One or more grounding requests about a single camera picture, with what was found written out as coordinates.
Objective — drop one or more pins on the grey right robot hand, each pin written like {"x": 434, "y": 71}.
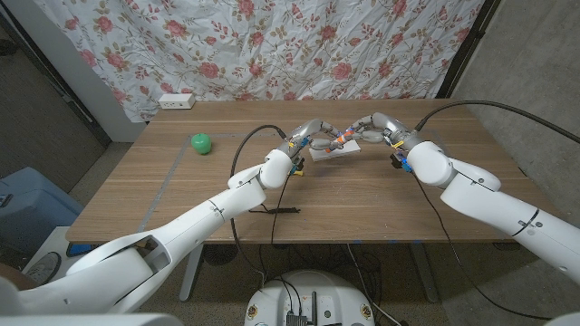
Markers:
{"x": 385, "y": 122}

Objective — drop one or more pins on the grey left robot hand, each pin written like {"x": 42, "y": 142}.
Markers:
{"x": 306, "y": 131}

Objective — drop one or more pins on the grey table leg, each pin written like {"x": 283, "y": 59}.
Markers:
{"x": 425, "y": 271}
{"x": 190, "y": 276}

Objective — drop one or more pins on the orange glue stick cap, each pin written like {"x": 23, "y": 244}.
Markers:
{"x": 348, "y": 135}

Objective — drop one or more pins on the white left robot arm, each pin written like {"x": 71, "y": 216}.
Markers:
{"x": 204, "y": 217}

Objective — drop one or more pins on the white power strip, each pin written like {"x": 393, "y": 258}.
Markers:
{"x": 176, "y": 101}

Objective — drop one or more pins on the white floor board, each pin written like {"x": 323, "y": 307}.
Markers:
{"x": 54, "y": 240}

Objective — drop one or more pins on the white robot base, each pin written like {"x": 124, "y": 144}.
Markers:
{"x": 308, "y": 294}

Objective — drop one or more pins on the green toy apple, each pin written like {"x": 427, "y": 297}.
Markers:
{"x": 201, "y": 143}

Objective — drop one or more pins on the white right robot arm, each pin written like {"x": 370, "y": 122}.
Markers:
{"x": 489, "y": 204}

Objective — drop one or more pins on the floral curtain backdrop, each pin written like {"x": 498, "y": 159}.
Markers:
{"x": 272, "y": 50}

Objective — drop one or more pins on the blue plastic bin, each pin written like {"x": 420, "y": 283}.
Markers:
{"x": 31, "y": 204}

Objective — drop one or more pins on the glue stick with blue label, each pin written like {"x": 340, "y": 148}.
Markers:
{"x": 337, "y": 144}

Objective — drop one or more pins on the person's bare limb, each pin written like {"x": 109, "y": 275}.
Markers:
{"x": 13, "y": 276}

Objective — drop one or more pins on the black backdrop pole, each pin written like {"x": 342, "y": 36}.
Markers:
{"x": 466, "y": 45}

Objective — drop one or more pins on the grey sneaker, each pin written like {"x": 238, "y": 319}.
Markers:
{"x": 43, "y": 268}

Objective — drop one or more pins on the black round floor object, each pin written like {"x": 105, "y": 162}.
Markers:
{"x": 220, "y": 254}

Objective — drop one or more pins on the white stylus pen box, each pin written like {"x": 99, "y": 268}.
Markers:
{"x": 326, "y": 155}

